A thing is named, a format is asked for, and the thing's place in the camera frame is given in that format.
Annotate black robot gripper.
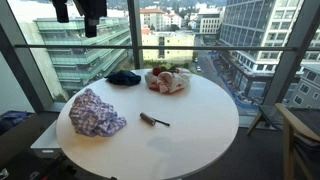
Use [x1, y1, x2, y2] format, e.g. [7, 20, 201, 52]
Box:
[51, 0, 108, 38]

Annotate purple checkered floral shirt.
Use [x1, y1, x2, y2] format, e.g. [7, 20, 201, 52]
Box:
[68, 88, 128, 138]

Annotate grey cylinder tool black handle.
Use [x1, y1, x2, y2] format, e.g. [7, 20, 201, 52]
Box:
[139, 112, 171, 127]

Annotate dark blue crumpled cloth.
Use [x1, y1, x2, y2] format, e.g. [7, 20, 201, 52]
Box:
[104, 70, 142, 87]

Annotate red toy strawberry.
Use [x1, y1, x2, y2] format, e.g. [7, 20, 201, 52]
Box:
[152, 66, 163, 77]

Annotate green toy leaves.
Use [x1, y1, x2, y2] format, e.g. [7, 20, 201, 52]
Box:
[161, 65, 178, 74]

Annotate white cloth with red print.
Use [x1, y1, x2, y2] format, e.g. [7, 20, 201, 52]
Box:
[144, 69, 192, 95]

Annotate blue fabric in box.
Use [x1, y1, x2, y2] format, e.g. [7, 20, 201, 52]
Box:
[0, 111, 31, 134]

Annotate white plastic storage bin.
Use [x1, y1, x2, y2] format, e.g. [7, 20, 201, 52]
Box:
[29, 119, 63, 160]

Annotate brown cardboard box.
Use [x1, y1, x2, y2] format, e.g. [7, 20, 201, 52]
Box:
[0, 111, 42, 168]

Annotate wooden chair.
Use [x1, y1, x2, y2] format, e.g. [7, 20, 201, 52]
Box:
[246, 102, 320, 180]

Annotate black chair cushion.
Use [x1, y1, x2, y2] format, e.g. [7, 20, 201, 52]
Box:
[288, 107, 320, 154]

